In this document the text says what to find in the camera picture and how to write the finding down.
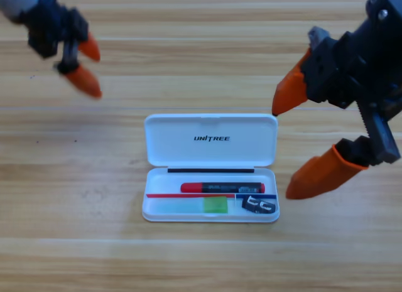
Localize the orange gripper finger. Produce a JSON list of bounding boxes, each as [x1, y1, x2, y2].
[[285, 144, 370, 200], [78, 33, 101, 62], [271, 48, 312, 117], [62, 64, 103, 99]]

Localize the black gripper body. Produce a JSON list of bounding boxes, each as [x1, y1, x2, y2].
[[21, 0, 90, 75], [301, 0, 402, 166]]

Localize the green and white eraser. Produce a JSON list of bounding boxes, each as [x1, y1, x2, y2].
[[150, 196, 229, 215]]

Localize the white Unitree pencil case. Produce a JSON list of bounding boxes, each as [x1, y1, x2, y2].
[[141, 113, 280, 224]]

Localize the red black marker pen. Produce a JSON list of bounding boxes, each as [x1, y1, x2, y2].
[[180, 181, 266, 194]]

